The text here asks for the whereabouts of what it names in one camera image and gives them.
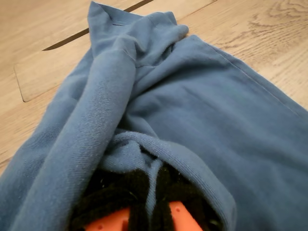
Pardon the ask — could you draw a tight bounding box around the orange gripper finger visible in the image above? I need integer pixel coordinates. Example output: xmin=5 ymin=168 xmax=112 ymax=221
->
xmin=71 ymin=168 xmax=151 ymax=231
xmin=155 ymin=163 xmax=218 ymax=231

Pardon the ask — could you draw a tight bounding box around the blue printed T-shirt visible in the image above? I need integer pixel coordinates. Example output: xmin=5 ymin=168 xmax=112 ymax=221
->
xmin=0 ymin=0 xmax=308 ymax=231

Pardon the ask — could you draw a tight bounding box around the black twist wire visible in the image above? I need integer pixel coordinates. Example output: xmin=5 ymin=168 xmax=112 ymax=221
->
xmin=208 ymin=216 xmax=223 ymax=228

